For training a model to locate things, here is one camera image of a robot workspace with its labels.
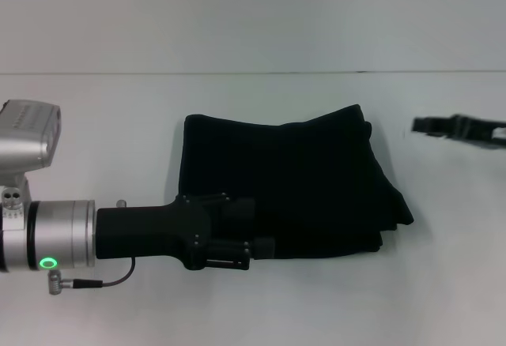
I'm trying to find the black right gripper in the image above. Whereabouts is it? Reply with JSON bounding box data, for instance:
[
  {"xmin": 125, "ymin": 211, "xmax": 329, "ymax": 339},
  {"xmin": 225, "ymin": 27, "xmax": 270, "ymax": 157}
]
[{"xmin": 410, "ymin": 114, "xmax": 506, "ymax": 151}]

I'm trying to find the black shirt with white print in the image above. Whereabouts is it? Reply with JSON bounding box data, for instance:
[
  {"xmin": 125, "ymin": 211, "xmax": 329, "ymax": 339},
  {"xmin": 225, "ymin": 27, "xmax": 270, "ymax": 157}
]
[{"xmin": 176, "ymin": 103, "xmax": 415, "ymax": 262}]

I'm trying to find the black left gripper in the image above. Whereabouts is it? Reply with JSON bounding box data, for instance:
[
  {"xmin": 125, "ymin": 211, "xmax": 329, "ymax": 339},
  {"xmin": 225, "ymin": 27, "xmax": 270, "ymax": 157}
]
[{"xmin": 95, "ymin": 192, "xmax": 276, "ymax": 272}]

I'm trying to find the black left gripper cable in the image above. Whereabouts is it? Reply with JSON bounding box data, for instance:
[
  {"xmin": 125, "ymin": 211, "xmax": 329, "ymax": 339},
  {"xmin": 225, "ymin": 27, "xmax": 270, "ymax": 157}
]
[{"xmin": 47, "ymin": 198, "xmax": 138, "ymax": 296}]

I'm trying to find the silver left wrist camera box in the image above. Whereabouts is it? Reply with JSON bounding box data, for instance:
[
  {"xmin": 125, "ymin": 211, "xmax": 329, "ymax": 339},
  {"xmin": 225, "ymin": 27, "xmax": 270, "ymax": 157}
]
[{"xmin": 0, "ymin": 99, "xmax": 62, "ymax": 181}]

